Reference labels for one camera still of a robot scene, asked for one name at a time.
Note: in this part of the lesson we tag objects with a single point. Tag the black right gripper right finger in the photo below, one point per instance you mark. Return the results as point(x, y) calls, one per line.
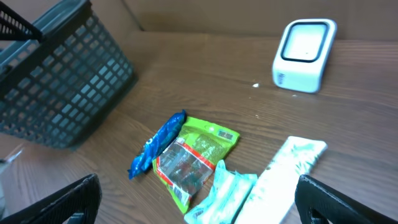
point(317, 202)

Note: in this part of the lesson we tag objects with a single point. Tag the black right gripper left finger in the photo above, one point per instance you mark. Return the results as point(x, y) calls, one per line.
point(78, 202)

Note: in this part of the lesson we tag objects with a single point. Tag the white bamboo print tube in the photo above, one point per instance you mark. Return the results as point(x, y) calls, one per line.
point(274, 192)

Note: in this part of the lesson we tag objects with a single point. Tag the blue Oreo cookie pack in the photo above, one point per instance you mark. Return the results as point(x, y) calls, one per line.
point(157, 144)

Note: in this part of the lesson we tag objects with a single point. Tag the green snack bag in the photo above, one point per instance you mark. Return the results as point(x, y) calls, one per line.
point(188, 161)

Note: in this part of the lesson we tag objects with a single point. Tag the mint green wipes pack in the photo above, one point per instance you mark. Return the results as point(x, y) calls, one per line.
point(229, 191)

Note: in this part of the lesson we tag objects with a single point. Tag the white barcode scanner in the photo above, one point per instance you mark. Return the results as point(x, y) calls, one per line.
point(302, 54)

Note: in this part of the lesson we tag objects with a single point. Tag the dark grey plastic basket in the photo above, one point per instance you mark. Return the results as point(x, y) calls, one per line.
point(59, 74)

